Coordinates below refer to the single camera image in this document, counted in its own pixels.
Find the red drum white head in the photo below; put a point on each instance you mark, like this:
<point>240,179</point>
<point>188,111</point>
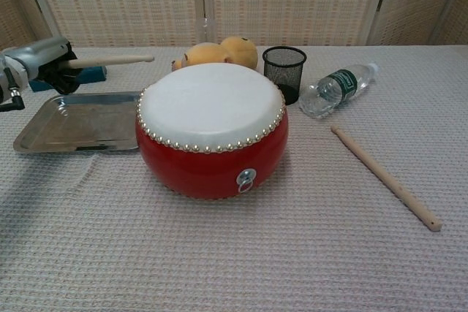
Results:
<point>208,107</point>

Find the bamboo folding screen panel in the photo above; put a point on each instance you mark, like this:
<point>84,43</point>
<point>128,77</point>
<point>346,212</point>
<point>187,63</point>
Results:
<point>120,1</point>
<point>413,1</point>
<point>292,1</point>
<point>459,1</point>
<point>14,5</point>

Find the clear water bottle green label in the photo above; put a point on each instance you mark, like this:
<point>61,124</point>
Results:
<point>338,85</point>

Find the beige woven tablecloth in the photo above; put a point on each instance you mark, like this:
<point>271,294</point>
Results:
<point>234,253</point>

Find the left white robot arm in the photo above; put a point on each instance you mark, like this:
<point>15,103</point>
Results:
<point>2,83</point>

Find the wooden drumstick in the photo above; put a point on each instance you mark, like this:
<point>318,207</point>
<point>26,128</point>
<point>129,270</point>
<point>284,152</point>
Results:
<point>387,180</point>
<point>113,60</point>

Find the black mesh pen cup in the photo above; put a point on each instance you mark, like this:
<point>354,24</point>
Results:
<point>285,71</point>

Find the stainless steel tray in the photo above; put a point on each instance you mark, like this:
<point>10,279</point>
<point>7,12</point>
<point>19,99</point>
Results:
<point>87,125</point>

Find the teal block with holes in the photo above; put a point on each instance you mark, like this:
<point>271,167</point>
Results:
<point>93,75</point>

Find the yellow plush toy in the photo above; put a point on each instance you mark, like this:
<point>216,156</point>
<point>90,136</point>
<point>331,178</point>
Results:
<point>237,50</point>

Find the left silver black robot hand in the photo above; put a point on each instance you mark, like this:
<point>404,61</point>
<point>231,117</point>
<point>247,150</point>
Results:
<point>40,56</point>

